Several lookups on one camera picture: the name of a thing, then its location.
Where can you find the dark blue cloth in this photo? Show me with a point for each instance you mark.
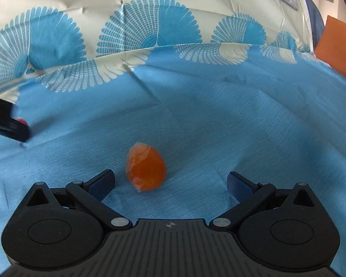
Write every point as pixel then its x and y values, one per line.
pixel 314 17

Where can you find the blue fan-patterned bed sheet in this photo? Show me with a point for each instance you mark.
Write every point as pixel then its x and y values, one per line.
pixel 190 106

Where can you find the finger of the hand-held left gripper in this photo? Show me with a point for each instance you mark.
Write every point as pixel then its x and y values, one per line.
pixel 8 129
pixel 1 105

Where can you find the plastic-wrapped orange kumquat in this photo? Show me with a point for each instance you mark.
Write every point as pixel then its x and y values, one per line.
pixel 146 169

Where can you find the plastic-wrapped red hawthorn fruit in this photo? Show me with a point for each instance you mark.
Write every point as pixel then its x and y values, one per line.
pixel 22 120

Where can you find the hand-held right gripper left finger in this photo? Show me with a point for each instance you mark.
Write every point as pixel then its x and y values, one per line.
pixel 103 185

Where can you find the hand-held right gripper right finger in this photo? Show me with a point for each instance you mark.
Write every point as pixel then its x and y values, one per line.
pixel 238 186

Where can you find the orange pillow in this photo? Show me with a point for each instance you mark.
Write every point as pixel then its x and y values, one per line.
pixel 338 49

